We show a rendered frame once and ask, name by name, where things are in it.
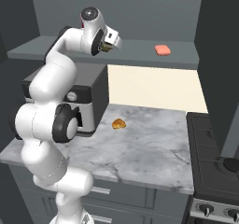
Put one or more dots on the black and silver stove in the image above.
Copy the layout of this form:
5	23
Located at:
208	159

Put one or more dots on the black and silver coffee machine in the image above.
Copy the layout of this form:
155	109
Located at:
93	90

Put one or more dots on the black stove knob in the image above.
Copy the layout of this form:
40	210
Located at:
205	209
233	214

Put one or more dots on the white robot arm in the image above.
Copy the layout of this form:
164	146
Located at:
49	87

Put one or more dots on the grey drawer front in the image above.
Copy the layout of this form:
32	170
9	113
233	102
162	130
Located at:
137	216
130	195

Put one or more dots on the dark grey cabinet door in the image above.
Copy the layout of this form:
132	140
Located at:
18	22
217	62

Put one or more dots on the orange brown pastry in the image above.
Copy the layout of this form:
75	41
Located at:
119	123

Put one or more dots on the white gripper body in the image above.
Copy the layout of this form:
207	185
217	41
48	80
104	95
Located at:
117	43

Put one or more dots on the pink bar soap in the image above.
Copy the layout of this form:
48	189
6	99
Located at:
162	49

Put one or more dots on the grey wall cabinet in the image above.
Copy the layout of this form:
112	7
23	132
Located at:
140	22

